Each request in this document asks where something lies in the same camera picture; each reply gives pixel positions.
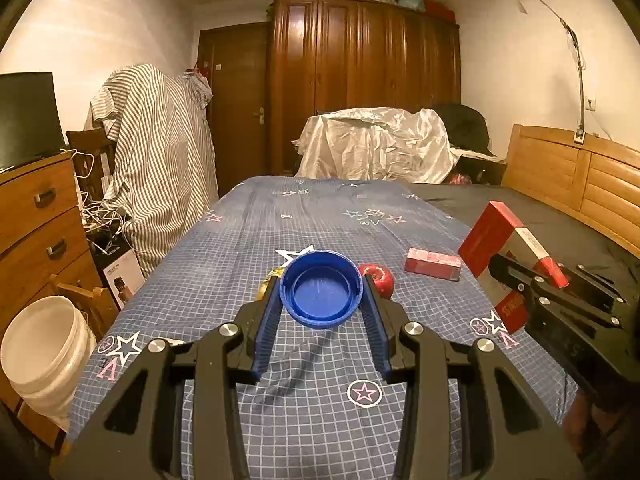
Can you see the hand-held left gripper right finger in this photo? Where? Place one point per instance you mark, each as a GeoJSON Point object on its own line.
{"type": "Point", "coordinates": [377, 332]}

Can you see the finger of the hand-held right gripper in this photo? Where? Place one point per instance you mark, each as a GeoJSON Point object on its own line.
{"type": "Point", "coordinates": [515, 276]}
{"type": "Point", "coordinates": [595, 288]}

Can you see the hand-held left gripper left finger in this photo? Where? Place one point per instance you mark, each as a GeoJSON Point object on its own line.
{"type": "Point", "coordinates": [265, 332]}

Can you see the red and white box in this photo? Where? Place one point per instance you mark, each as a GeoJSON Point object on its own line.
{"type": "Point", "coordinates": [487, 240]}

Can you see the blue plastic lid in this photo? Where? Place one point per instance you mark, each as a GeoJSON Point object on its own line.
{"type": "Point", "coordinates": [320, 290]}

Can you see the white plastic bucket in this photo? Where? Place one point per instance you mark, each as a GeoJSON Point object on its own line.
{"type": "Point", "coordinates": [45, 340]}

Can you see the yellow wrapper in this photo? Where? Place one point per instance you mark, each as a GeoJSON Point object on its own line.
{"type": "Point", "coordinates": [265, 287]}

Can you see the red apple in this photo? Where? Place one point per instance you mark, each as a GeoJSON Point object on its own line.
{"type": "Point", "coordinates": [381, 280]}

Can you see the dark grey bed sheet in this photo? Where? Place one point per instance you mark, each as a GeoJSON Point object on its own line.
{"type": "Point", "coordinates": [540, 215]}

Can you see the pink box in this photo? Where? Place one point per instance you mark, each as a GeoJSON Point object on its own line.
{"type": "Point", "coordinates": [432, 262]}

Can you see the wooden headboard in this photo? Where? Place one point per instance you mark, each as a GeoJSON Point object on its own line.
{"type": "Point", "coordinates": [550, 170]}

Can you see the pink bag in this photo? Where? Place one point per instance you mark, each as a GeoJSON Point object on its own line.
{"type": "Point", "coordinates": [459, 179]}

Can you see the blue star printed blanket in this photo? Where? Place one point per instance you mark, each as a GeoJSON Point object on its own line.
{"type": "Point", "coordinates": [310, 210]}

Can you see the black and white carton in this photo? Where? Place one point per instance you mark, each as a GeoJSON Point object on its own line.
{"type": "Point", "coordinates": [122, 275]}

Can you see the black clothes pile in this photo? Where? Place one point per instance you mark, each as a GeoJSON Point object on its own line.
{"type": "Point", "coordinates": [465, 125]}

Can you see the light wooden chair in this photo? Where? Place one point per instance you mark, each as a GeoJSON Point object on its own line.
{"type": "Point", "coordinates": [100, 300]}

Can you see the white crinkled cover cloth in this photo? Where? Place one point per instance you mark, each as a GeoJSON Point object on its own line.
{"type": "Point", "coordinates": [375, 145]}

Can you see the striped grey cloth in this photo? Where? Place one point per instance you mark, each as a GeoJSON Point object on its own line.
{"type": "Point", "coordinates": [160, 160]}

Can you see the brown wooden door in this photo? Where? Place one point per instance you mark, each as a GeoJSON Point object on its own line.
{"type": "Point", "coordinates": [235, 100]}

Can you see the curved metal pole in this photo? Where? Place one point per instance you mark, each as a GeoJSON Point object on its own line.
{"type": "Point", "coordinates": [575, 45]}

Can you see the wooden dresser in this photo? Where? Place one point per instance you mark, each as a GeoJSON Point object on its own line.
{"type": "Point", "coordinates": [35, 240]}

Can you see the dark wooden chair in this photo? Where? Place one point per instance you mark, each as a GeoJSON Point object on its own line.
{"type": "Point", "coordinates": [87, 142]}

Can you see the brown wooden wardrobe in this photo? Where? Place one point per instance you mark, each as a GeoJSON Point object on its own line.
{"type": "Point", "coordinates": [360, 60]}

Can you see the red storage box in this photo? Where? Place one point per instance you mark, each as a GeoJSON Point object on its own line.
{"type": "Point", "coordinates": [440, 11]}

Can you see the light blue bag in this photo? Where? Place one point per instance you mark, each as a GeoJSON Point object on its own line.
{"type": "Point", "coordinates": [416, 2]}

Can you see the black monitor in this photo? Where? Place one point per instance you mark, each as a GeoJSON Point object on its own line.
{"type": "Point", "coordinates": [25, 115]}

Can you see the white wall socket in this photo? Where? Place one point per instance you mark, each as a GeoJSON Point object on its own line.
{"type": "Point", "coordinates": [591, 104]}

